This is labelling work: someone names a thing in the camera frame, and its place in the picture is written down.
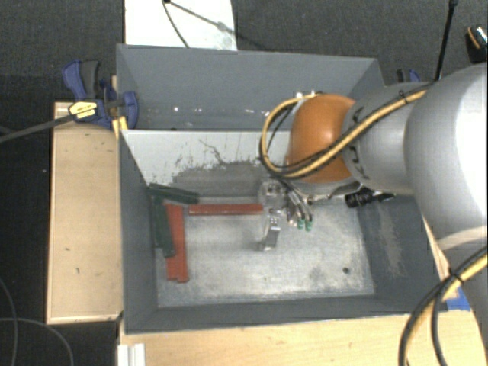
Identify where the dark green flat block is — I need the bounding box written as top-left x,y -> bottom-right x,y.
156,200 -> 178,259
149,194 -> 166,249

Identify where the pale wood board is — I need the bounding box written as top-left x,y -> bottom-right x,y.
45,101 -> 125,326

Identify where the red-brown flat block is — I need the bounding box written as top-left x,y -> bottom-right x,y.
163,203 -> 181,281
187,203 -> 265,217
173,204 -> 191,284

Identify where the black cylinder on white bracket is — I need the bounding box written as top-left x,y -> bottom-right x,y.
308,183 -> 397,210

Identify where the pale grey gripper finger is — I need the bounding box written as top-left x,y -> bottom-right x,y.
255,219 -> 270,252
265,215 -> 283,252

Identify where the grey metal bin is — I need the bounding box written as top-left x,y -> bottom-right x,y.
115,43 -> 445,335

